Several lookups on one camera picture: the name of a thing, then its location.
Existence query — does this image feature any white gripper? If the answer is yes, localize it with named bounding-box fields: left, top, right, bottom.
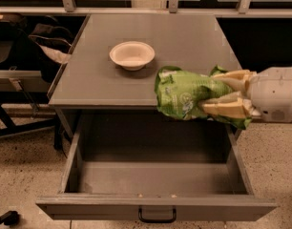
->
left=199, top=67, right=292, bottom=122

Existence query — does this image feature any green rice chip bag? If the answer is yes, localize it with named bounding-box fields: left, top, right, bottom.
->
left=155, top=66, right=252, bottom=130

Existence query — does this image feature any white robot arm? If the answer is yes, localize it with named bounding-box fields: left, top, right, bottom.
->
left=200, top=67, right=292, bottom=123

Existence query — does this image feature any open grey top drawer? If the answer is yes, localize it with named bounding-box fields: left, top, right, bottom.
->
left=36, top=123, right=277, bottom=221

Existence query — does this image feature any dark bag with cloth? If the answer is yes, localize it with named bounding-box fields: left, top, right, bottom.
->
left=0, top=13, right=74, bottom=83

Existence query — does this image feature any white paper bowl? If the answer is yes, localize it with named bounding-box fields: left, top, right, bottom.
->
left=109, top=41, right=155, bottom=71

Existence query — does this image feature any grey cabinet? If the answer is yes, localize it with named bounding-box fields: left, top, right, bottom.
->
left=50, top=14, right=240, bottom=147

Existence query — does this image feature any black chair base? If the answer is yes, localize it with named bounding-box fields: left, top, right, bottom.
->
left=0, top=70, right=66, bottom=151

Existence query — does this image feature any black caster wheel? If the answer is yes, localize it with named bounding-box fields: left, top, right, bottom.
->
left=0, top=211, right=20, bottom=226

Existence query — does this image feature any black drawer handle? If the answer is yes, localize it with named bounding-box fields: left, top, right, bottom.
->
left=138, top=207, right=177, bottom=224

